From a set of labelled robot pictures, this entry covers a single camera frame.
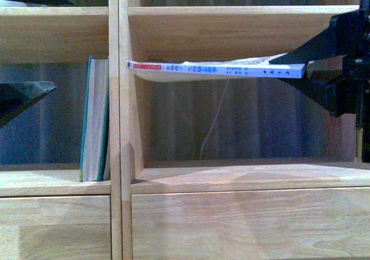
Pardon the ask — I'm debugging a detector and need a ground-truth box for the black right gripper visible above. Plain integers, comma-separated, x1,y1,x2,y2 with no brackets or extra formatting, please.
269,6,369,159

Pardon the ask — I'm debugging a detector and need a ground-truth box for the white paperback book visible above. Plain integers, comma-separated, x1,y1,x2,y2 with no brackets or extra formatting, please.
127,55,306,83

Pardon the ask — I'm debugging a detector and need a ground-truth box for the white object on top shelf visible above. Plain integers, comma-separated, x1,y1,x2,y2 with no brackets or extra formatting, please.
0,0,26,8

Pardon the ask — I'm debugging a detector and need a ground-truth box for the left wooden shelf unit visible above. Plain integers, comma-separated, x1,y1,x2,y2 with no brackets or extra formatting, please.
1,0,123,259

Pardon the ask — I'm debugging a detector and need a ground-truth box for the wooden shelf unit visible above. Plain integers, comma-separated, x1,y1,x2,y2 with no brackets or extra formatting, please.
1,0,123,259
109,0,369,259

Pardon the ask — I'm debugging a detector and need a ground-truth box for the right wooden shelf unit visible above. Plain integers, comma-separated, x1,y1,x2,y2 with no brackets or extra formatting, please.
109,0,369,259

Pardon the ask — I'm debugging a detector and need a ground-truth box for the grey pleated curtain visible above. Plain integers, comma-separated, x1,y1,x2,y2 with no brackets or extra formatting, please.
1,0,358,165

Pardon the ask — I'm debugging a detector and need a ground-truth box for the teal hardcover book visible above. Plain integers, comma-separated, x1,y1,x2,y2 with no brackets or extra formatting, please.
80,56,109,182

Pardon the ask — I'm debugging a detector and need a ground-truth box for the thin white cable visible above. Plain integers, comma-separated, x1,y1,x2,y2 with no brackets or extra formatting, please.
198,79,230,159

